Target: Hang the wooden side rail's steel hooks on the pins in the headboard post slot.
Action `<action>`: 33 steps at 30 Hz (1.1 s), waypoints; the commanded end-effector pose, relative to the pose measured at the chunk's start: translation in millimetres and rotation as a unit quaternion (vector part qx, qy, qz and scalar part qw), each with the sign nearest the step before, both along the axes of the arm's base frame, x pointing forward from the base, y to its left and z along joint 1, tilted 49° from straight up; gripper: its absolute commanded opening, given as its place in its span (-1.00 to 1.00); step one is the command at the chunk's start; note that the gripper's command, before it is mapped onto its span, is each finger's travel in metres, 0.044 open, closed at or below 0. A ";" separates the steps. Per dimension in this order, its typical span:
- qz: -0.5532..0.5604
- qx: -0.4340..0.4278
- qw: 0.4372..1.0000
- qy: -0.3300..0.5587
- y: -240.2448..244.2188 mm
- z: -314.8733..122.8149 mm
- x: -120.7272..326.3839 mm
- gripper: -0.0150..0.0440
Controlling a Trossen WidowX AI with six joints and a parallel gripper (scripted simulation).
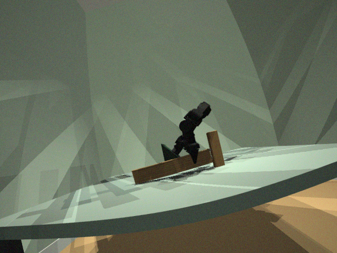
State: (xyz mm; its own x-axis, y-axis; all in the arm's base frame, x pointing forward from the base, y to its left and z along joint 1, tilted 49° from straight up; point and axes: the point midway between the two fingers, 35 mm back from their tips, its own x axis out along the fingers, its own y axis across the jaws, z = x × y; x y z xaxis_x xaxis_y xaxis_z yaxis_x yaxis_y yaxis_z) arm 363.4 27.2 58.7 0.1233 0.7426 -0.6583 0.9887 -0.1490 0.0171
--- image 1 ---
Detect wooden board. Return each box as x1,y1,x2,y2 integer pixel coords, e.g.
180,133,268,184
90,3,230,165
132,149,213,184

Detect brown wooden post with slot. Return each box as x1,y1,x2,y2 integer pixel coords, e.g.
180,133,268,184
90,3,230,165
206,130,225,167

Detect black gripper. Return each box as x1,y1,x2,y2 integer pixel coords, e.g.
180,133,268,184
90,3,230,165
183,132,200,164

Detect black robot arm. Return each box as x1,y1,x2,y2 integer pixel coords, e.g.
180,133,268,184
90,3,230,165
171,102,211,155

